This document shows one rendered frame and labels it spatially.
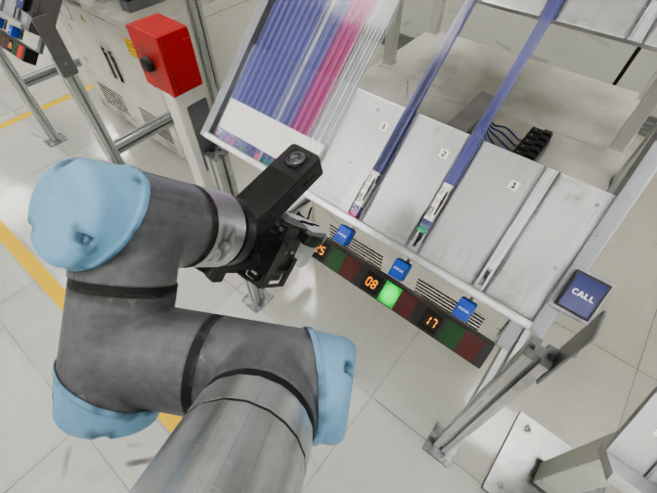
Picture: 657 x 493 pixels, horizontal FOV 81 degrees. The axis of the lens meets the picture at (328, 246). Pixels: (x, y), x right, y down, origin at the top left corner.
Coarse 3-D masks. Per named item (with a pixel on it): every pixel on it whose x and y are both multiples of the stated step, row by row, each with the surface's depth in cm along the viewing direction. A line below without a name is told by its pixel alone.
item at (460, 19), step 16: (464, 0) 57; (464, 16) 57; (448, 32) 58; (448, 48) 57; (432, 64) 58; (432, 80) 59; (416, 96) 59; (400, 128) 60; (384, 160) 61; (352, 208) 62
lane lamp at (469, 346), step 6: (468, 336) 56; (474, 336) 56; (462, 342) 57; (468, 342) 56; (474, 342) 56; (480, 342) 56; (456, 348) 57; (462, 348) 56; (468, 348) 56; (474, 348) 56; (480, 348) 55; (462, 354) 56; (468, 354) 56; (474, 354) 56; (468, 360) 56
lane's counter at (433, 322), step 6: (426, 312) 59; (432, 312) 59; (420, 318) 59; (426, 318) 59; (432, 318) 59; (438, 318) 58; (444, 318) 58; (420, 324) 59; (426, 324) 59; (432, 324) 59; (438, 324) 58; (426, 330) 59; (432, 330) 58
